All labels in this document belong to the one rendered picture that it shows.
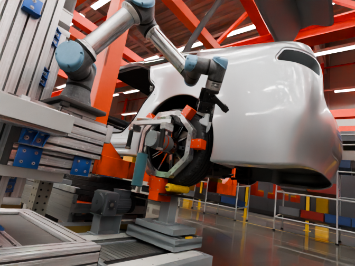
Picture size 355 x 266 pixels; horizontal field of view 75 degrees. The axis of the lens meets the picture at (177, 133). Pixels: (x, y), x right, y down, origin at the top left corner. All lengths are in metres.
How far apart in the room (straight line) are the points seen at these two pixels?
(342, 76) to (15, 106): 11.52
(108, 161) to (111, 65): 0.83
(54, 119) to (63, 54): 0.28
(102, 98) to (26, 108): 1.18
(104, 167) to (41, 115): 1.18
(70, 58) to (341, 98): 10.89
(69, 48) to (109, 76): 1.07
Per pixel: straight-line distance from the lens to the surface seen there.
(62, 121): 0.98
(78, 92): 1.17
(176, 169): 1.75
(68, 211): 2.10
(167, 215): 1.96
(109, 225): 2.14
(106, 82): 2.11
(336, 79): 11.78
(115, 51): 2.24
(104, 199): 1.87
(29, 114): 0.94
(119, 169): 2.15
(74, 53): 1.08
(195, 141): 1.70
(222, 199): 5.67
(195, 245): 1.98
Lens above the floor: 0.53
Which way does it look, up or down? 13 degrees up
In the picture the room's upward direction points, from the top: 9 degrees clockwise
